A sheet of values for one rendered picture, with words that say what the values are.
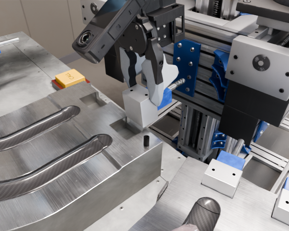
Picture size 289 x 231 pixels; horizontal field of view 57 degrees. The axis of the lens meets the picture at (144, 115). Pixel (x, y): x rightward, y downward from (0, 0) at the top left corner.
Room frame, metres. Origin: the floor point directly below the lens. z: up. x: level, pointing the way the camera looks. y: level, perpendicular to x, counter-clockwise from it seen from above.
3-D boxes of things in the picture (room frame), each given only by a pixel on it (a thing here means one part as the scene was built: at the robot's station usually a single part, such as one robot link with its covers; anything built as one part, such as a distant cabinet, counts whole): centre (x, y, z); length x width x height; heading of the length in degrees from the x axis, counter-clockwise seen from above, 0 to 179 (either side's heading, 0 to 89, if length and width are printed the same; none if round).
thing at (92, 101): (0.44, 0.10, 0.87); 0.05 x 0.05 x 0.04; 40
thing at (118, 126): (0.36, 0.03, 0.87); 0.05 x 0.05 x 0.04; 40
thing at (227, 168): (0.31, -0.15, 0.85); 0.13 x 0.05 x 0.05; 148
